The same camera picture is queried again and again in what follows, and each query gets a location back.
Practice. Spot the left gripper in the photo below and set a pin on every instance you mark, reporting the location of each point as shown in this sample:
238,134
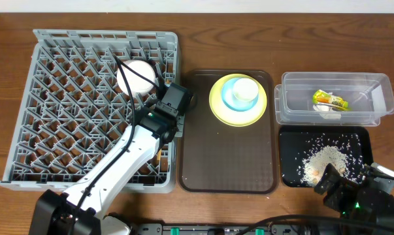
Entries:
183,113

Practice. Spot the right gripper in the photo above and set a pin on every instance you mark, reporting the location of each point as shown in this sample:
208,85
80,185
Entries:
344,188

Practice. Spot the white bowl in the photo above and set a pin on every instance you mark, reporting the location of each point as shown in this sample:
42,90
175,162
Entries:
136,83

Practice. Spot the pile of rice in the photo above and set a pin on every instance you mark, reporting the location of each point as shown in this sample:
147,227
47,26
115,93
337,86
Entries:
342,151

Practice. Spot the yellow plate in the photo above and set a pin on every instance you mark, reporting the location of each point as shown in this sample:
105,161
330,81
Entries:
229,116

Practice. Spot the light blue small plate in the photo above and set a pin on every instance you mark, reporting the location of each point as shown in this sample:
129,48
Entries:
231,101

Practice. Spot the white cup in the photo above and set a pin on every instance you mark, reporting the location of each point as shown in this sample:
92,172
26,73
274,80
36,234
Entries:
245,89

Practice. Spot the white tissue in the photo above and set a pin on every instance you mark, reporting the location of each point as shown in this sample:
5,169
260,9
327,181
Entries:
326,111

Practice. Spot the green orange snack wrapper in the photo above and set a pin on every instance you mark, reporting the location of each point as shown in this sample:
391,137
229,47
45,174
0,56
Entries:
324,98

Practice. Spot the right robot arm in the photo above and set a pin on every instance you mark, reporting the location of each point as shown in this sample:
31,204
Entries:
370,201

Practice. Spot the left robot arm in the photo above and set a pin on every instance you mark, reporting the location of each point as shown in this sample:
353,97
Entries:
82,208

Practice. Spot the black waste tray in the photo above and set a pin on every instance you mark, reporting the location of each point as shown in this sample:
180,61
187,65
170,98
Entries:
291,140

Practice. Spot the brown serving tray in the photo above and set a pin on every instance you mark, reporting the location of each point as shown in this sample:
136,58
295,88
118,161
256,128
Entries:
219,158

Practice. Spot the clear plastic bin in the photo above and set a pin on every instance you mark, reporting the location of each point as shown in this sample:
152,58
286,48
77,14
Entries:
369,96

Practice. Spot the grey plastic dish rack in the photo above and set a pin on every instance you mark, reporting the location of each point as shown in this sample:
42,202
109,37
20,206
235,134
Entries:
72,111

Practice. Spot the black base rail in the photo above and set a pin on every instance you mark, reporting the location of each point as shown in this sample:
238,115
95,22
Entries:
159,229

